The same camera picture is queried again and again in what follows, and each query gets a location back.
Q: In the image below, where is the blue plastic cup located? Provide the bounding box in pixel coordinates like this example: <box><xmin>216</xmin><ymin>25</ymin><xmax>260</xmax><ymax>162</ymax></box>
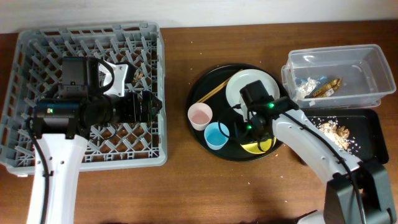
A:
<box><xmin>204</xmin><ymin>122</ymin><xmax>229</xmax><ymax>151</ymax></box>

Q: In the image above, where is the black rectangular tray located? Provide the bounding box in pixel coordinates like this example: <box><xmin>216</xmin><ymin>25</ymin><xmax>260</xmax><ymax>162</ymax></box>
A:
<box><xmin>304</xmin><ymin>109</ymin><xmax>389</xmax><ymax>164</ymax></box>

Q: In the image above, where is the yellow bowl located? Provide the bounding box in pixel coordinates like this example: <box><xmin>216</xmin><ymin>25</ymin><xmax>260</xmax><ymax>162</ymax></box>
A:
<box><xmin>241</xmin><ymin>138</ymin><xmax>277</xmax><ymax>154</ymax></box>

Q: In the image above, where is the lower wooden chopstick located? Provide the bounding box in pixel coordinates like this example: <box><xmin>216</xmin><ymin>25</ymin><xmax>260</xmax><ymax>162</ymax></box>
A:
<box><xmin>197</xmin><ymin>77</ymin><xmax>231</xmax><ymax>103</ymax></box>

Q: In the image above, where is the blue wrapper in bin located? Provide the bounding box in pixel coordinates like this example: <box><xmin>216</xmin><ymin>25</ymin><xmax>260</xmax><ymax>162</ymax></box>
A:
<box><xmin>295</xmin><ymin>76</ymin><xmax>328</xmax><ymax>86</ymax></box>

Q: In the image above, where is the wooden chopstick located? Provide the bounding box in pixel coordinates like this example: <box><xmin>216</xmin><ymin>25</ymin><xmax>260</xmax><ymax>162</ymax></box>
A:
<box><xmin>197</xmin><ymin>77</ymin><xmax>231</xmax><ymax>103</ymax></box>
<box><xmin>187</xmin><ymin>66</ymin><xmax>243</xmax><ymax>104</ymax></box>

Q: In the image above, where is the round black serving tray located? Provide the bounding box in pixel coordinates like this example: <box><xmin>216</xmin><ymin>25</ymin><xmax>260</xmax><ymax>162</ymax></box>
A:
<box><xmin>185</xmin><ymin>63</ymin><xmax>283</xmax><ymax>162</ymax></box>

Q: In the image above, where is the grey plastic dishwasher rack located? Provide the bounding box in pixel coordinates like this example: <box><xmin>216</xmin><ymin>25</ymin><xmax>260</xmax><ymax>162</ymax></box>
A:
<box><xmin>1</xmin><ymin>22</ymin><xmax>167</xmax><ymax>177</ymax></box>

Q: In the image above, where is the food scraps pile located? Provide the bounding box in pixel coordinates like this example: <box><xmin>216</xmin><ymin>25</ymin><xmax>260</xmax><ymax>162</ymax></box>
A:
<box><xmin>310</xmin><ymin>116</ymin><xmax>362</xmax><ymax>154</ymax></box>

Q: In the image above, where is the grey round plate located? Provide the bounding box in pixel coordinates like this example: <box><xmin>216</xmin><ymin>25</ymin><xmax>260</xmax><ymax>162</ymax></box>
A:
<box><xmin>226</xmin><ymin>69</ymin><xmax>280</xmax><ymax>121</ymax></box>

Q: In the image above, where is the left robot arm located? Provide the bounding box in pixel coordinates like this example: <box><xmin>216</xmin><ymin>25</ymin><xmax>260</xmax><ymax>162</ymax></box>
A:
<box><xmin>25</xmin><ymin>91</ymin><xmax>163</xmax><ymax>223</ymax></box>

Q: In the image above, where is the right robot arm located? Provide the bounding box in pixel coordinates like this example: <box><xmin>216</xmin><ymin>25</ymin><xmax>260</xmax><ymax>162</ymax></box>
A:
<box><xmin>246</xmin><ymin>97</ymin><xmax>397</xmax><ymax>224</ymax></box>

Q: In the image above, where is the upper wooden chopstick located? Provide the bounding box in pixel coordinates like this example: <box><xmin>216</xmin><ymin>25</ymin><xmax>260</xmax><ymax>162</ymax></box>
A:
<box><xmin>187</xmin><ymin>66</ymin><xmax>243</xmax><ymax>104</ymax></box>

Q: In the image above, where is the gold snack wrapper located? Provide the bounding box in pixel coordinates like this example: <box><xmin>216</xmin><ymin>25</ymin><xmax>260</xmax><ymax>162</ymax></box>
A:
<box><xmin>310</xmin><ymin>78</ymin><xmax>343</xmax><ymax>98</ymax></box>

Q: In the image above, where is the clear plastic waste bin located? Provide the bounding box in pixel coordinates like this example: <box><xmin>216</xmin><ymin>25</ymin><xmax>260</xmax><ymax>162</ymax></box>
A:
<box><xmin>281</xmin><ymin>44</ymin><xmax>397</xmax><ymax>109</ymax></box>

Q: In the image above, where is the pink plastic cup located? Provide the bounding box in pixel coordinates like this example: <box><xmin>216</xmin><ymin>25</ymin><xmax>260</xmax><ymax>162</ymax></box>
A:
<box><xmin>187</xmin><ymin>103</ymin><xmax>213</xmax><ymax>131</ymax></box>

